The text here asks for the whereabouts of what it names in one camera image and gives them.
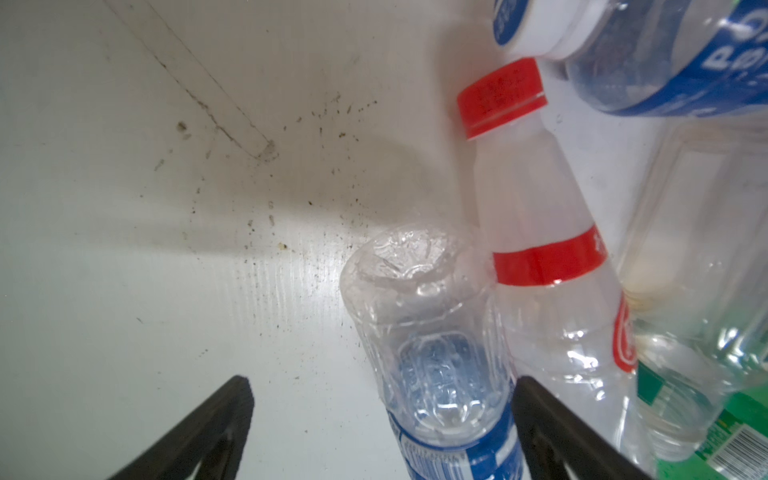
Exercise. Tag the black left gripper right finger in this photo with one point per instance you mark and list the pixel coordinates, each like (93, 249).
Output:
(557, 444)

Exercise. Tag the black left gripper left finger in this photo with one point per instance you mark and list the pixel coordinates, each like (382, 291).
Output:
(207, 444)

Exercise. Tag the green soda bottle upright-lying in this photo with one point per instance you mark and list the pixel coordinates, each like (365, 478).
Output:
(735, 446)

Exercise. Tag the clear bottle red cap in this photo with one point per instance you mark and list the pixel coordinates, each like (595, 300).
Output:
(564, 315)

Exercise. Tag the small bottle blue label lying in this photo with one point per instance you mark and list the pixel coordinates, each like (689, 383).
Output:
(646, 58)

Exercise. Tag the clear bottle blue label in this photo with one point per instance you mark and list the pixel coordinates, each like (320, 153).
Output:
(421, 299)

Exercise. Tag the clear bottle green white label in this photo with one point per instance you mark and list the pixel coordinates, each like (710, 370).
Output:
(694, 270)

